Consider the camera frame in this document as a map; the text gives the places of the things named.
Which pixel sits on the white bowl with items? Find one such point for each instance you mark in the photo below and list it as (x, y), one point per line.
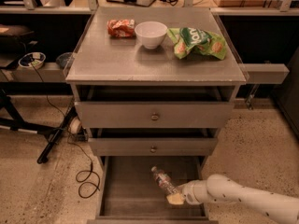
(32, 60)

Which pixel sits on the black stand legs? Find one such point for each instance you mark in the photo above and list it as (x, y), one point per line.
(17, 123)

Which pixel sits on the middle grey drawer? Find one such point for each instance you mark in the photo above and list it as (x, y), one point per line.
(153, 142)

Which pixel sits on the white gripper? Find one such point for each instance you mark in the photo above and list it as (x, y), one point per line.
(189, 190)

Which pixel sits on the dark round dish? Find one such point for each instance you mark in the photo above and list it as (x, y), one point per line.
(63, 59)

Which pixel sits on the clear plastic water bottle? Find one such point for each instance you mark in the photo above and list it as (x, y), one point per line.
(164, 181)

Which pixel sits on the grey metal drawer cabinet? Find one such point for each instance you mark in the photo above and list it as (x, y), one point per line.
(105, 61)

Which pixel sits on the bottom grey open drawer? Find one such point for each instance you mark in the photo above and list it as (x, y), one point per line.
(129, 194)

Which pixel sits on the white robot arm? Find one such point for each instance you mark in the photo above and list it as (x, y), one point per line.
(221, 189)

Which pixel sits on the black bag on shelf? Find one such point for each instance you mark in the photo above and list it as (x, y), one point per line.
(16, 38)

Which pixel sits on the orange red snack bag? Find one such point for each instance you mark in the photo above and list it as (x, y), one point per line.
(121, 28)

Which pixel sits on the top grey drawer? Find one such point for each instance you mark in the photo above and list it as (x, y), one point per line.
(152, 107)

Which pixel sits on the green chip bag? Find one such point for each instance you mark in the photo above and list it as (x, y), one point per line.
(189, 40)

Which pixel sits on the white ceramic bowl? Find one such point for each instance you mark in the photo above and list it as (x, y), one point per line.
(150, 34)

